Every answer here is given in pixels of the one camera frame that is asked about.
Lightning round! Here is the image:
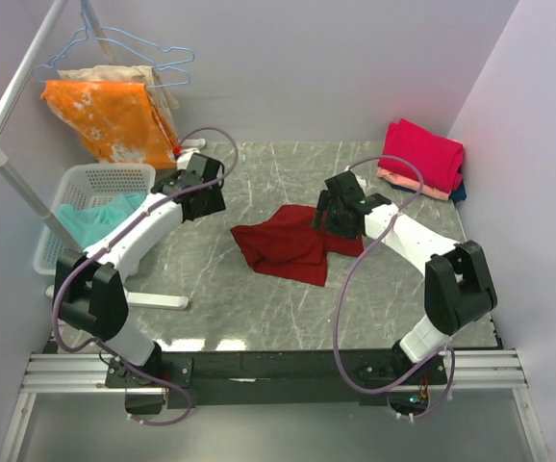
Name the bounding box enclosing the orange patterned cloth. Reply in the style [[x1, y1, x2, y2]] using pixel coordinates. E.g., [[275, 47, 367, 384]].
[[41, 80, 178, 169]]

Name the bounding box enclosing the white laundry basket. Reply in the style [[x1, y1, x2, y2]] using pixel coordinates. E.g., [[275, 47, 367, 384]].
[[53, 163, 156, 248]]

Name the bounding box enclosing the folded navy t shirt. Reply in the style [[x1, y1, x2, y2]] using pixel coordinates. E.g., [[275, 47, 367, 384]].
[[449, 176, 468, 204]]

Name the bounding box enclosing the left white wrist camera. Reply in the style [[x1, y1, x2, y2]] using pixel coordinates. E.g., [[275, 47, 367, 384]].
[[173, 146, 200, 169]]

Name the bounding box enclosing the teal t shirt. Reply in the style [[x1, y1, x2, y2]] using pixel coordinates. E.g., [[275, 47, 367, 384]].
[[56, 192, 146, 248]]

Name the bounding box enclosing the white clothes rack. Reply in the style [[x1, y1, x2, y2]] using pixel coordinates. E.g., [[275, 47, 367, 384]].
[[0, 1, 199, 320]]

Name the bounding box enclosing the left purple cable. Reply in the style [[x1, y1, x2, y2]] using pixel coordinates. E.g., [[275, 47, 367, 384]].
[[50, 127, 240, 427]]

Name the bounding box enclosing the folded salmon t shirt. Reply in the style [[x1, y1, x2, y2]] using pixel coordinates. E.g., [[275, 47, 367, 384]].
[[377, 167, 449, 201]]

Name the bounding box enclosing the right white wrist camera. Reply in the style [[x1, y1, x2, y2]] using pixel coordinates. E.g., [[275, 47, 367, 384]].
[[355, 175, 367, 191]]

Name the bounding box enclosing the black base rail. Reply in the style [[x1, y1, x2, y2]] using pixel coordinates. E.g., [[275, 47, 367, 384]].
[[105, 348, 447, 414]]

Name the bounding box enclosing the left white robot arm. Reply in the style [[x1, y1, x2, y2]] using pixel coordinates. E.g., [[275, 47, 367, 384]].
[[53, 153, 228, 387]]

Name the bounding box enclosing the beige cloth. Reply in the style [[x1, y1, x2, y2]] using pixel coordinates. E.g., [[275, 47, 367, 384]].
[[58, 65, 179, 135]]

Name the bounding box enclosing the dark red t shirt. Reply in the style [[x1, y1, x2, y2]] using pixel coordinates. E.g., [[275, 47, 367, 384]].
[[230, 204, 364, 287]]

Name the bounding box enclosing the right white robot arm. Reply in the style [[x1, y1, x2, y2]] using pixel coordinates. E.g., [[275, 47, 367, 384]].
[[313, 170, 497, 384]]

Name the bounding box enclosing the folded pink t shirt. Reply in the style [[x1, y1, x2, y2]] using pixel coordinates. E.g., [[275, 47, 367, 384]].
[[378, 119, 465, 193]]

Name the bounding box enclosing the aluminium frame rail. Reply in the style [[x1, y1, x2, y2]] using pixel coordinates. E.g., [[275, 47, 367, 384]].
[[0, 349, 547, 461]]

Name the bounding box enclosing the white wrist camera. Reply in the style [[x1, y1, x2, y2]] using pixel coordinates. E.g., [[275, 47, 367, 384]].
[[173, 146, 200, 169], [355, 175, 367, 191]]

